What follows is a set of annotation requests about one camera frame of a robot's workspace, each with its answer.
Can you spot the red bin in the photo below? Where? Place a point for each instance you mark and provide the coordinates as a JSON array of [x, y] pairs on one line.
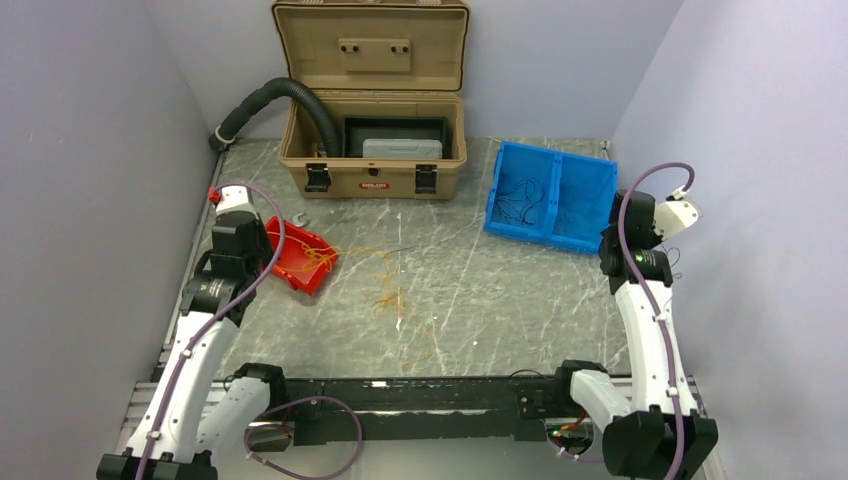
[[306, 259]]

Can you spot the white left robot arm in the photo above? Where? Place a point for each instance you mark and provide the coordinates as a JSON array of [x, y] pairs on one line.
[[175, 439]]

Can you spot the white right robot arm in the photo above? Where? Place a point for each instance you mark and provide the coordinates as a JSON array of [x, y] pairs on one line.
[[658, 430]]

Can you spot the grey plastic box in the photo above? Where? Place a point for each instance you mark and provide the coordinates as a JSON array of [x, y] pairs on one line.
[[408, 149]]

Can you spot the blue bin left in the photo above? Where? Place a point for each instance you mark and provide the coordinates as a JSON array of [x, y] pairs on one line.
[[519, 198]]

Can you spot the blue bin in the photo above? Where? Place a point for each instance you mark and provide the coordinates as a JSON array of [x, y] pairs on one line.
[[519, 198], [586, 190]]

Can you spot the silver wrench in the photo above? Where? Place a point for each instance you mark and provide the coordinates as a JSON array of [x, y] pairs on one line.
[[300, 220]]

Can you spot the black tray in case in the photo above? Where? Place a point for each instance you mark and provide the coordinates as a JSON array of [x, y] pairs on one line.
[[397, 129]]

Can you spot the blue bin right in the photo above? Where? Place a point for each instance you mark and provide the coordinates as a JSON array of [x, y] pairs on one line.
[[586, 190]]

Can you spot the tan tool case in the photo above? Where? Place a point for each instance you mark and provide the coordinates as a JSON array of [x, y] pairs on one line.
[[390, 62]]

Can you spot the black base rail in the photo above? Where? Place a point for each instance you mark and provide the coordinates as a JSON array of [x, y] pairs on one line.
[[524, 406]]

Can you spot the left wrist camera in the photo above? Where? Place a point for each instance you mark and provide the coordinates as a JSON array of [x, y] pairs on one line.
[[230, 199]]

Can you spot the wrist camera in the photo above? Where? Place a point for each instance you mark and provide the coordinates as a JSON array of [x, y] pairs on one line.
[[676, 214], [230, 199]]

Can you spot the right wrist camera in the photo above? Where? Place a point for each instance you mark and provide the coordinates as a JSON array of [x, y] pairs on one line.
[[676, 214]]

